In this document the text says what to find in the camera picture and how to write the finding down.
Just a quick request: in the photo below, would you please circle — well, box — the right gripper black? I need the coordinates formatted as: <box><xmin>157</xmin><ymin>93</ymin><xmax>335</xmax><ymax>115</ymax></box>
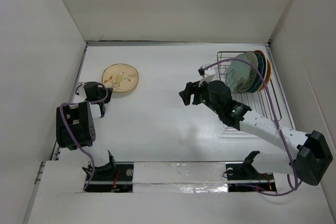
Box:
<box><xmin>179</xmin><ymin>76</ymin><xmax>222</xmax><ymax>115</ymax></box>

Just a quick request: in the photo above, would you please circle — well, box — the beige bird plate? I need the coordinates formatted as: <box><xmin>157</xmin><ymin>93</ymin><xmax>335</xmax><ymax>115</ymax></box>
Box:
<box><xmin>102</xmin><ymin>63</ymin><xmax>140</xmax><ymax>93</ymax></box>

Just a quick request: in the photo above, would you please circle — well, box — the light blue flower plate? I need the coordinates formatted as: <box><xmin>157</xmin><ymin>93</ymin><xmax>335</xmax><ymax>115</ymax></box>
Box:
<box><xmin>225</xmin><ymin>61</ymin><xmax>251</xmax><ymax>93</ymax></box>

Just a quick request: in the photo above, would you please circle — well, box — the grey tree pattern plate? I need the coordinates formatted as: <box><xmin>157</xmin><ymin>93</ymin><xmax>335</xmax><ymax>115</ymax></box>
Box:
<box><xmin>241</xmin><ymin>51</ymin><xmax>259</xmax><ymax>93</ymax></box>

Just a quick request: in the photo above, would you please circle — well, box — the dark teal scalloped plate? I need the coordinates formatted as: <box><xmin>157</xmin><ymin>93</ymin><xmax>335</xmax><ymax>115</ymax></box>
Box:
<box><xmin>249</xmin><ymin>52</ymin><xmax>266</xmax><ymax>93</ymax></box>

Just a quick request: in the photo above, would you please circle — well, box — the orange woven plate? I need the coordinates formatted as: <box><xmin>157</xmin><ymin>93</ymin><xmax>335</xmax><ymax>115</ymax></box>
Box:
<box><xmin>254</xmin><ymin>50</ymin><xmax>272</xmax><ymax>93</ymax></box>

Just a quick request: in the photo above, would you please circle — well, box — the white blue pattern plate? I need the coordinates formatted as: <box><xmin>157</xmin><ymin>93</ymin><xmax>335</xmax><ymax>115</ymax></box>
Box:
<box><xmin>264</xmin><ymin>55</ymin><xmax>268</xmax><ymax>83</ymax></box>

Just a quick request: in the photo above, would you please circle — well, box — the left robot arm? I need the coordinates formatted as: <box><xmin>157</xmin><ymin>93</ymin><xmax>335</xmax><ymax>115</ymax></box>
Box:
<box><xmin>56</xmin><ymin>81</ymin><xmax>113</xmax><ymax>161</ymax></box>

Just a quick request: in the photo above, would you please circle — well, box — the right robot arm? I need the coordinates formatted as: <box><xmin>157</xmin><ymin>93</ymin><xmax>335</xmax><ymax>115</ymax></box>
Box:
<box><xmin>179</xmin><ymin>80</ymin><xmax>333</xmax><ymax>186</ymax></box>

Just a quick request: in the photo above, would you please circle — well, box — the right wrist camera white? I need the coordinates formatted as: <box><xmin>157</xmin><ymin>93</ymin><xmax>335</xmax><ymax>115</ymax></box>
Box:
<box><xmin>198</xmin><ymin>64</ymin><xmax>217</xmax><ymax>87</ymax></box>

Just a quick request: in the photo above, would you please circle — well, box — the black wire dish rack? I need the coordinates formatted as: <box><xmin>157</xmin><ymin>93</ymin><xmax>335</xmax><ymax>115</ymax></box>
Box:
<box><xmin>217</xmin><ymin>51</ymin><xmax>282</xmax><ymax>121</ymax></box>

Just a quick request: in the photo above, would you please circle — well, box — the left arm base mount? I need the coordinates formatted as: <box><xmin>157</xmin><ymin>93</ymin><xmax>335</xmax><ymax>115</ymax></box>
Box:
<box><xmin>82</xmin><ymin>162</ymin><xmax>134</xmax><ymax>193</ymax></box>

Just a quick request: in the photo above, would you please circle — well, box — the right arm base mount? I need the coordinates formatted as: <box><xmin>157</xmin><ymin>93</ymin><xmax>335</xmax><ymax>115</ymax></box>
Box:
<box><xmin>222</xmin><ymin>151</ymin><xmax>277</xmax><ymax>193</ymax></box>

